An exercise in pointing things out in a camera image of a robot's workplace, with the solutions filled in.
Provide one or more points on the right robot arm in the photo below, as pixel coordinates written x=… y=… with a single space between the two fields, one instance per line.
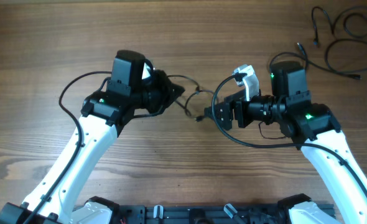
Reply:
x=312 y=128

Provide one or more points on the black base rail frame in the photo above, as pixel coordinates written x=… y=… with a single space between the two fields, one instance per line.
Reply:
x=257 y=213

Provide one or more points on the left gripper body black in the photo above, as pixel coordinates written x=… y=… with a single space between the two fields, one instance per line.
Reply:
x=155 y=96

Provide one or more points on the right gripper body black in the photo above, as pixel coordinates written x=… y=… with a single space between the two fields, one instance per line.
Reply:
x=239 y=114

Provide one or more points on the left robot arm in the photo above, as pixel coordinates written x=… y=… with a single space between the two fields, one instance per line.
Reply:
x=132 y=84

